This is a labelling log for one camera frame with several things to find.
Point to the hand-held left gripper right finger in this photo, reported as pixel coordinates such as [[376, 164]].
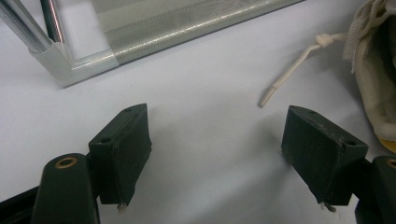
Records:
[[323, 155]]

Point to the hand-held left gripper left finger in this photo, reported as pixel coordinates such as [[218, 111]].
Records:
[[115, 161]]

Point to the yellow object under bag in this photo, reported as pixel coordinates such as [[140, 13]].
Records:
[[389, 145]]

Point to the chrome metal tube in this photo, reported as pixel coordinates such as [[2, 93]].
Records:
[[52, 20]]

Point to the aluminium frame rail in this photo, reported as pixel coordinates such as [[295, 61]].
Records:
[[130, 40]]

